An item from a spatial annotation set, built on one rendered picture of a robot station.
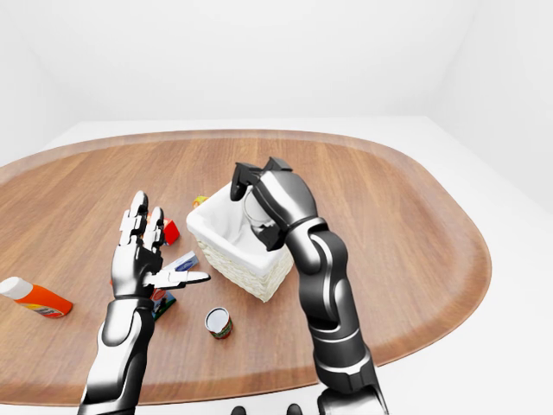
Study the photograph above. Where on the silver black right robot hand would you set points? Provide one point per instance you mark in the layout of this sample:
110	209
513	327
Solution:
285	194

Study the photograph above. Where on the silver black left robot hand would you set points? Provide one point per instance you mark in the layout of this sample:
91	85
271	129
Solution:
131	268

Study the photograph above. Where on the silver tin can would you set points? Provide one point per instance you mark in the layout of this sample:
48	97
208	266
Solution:
255	214

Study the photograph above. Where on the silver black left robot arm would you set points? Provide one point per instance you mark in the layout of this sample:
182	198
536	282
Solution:
116	346

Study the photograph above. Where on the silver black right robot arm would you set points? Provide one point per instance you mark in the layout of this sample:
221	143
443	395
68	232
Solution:
332	302

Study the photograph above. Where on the white woven basket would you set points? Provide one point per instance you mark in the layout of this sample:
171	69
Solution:
224	242

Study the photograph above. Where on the green blue printed carton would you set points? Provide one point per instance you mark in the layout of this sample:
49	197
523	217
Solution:
163	301

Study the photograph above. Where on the red printed box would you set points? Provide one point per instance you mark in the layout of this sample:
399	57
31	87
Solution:
171	232

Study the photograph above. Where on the blue white printed box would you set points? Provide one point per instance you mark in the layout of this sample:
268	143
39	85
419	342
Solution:
185	261

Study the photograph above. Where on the small yellow orange tin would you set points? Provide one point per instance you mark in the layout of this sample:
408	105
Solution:
200	201

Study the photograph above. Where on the orange bottle with white cap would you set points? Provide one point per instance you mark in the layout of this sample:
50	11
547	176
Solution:
41	299

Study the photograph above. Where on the red green labelled tin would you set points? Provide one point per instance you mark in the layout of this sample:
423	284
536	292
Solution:
219	323

